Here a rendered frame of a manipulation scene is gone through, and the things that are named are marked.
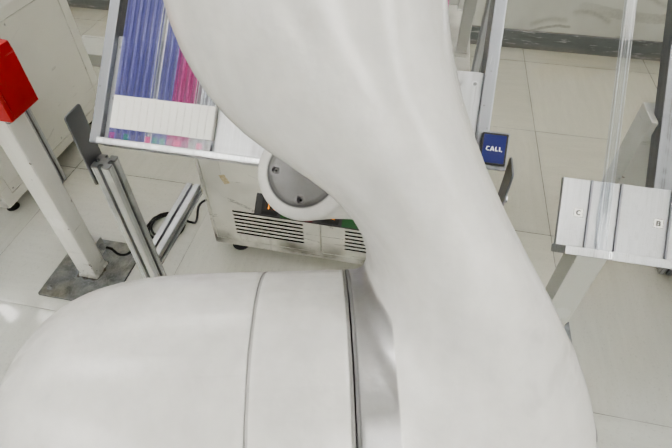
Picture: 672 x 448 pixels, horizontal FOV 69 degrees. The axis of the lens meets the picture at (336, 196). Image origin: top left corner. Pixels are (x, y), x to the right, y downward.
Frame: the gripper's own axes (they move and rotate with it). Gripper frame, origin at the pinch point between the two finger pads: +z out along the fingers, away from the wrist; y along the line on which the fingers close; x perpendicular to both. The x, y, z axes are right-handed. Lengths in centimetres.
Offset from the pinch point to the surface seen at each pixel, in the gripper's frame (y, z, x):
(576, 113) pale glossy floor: 79, 157, 52
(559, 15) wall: 73, 184, 107
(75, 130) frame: -53, 10, 4
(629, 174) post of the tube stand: 47, 18, 10
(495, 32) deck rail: 19.8, 8.9, 29.0
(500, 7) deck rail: 20.1, 8.9, 33.1
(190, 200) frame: -49, 55, -7
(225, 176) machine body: -41, 57, 1
